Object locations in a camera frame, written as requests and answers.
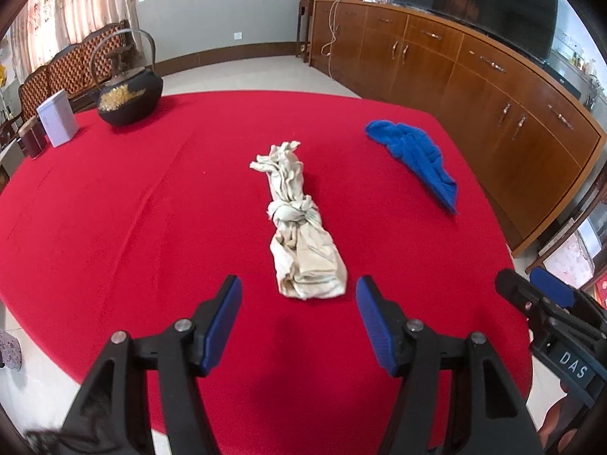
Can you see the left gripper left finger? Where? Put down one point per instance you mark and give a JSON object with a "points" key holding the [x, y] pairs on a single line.
{"points": [[214, 319]]}

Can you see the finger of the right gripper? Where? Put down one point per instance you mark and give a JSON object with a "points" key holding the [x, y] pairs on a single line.
{"points": [[519, 292], [552, 287]]}

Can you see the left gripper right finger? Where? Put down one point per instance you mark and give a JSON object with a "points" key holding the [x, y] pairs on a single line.
{"points": [[384, 323]]}

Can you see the beige knotted cloth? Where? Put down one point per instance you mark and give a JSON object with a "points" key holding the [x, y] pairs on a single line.
{"points": [[307, 262]]}

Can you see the blue knitted cloth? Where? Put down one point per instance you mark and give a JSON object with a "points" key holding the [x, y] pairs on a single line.
{"points": [[416, 150]]}

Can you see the pink floral bag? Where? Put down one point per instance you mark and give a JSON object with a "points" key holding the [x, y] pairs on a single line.
{"points": [[571, 263]]}

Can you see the carved wooden side stand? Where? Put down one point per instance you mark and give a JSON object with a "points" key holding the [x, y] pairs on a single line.
{"points": [[588, 219]]}

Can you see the red tablecloth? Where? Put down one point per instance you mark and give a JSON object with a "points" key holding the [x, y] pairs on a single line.
{"points": [[130, 229]]}

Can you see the long wooden sideboard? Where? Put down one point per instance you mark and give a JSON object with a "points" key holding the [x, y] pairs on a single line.
{"points": [[529, 142]]}

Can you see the black iron teapot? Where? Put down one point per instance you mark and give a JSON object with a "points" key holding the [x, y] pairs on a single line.
{"points": [[130, 95]]}

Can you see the white small box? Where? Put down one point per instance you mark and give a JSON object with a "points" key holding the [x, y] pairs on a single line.
{"points": [[58, 119]]}

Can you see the dark brown canister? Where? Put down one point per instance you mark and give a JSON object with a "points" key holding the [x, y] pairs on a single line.
{"points": [[33, 137]]}

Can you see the wooden lattice bench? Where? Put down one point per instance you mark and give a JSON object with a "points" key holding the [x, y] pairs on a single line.
{"points": [[70, 70]]}

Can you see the patterned curtain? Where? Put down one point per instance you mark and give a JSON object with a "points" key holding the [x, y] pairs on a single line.
{"points": [[43, 28]]}

